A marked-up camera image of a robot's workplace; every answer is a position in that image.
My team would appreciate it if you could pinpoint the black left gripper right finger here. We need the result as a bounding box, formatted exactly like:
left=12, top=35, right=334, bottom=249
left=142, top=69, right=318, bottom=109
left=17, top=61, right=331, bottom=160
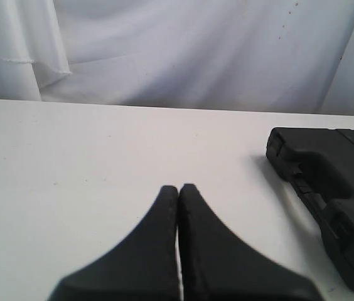
left=178, top=184, right=318, bottom=300

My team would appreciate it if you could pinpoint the white backdrop curtain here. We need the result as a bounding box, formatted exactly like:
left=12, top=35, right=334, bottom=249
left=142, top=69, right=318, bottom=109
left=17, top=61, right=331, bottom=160
left=0, top=1, right=354, bottom=115

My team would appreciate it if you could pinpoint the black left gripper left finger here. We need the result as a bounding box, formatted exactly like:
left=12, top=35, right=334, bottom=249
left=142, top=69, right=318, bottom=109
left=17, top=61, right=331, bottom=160
left=49, top=186, right=180, bottom=300

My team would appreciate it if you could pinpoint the black plastic carrying case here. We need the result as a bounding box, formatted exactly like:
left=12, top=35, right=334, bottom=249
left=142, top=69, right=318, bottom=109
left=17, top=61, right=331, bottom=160
left=265, top=127, right=354, bottom=291

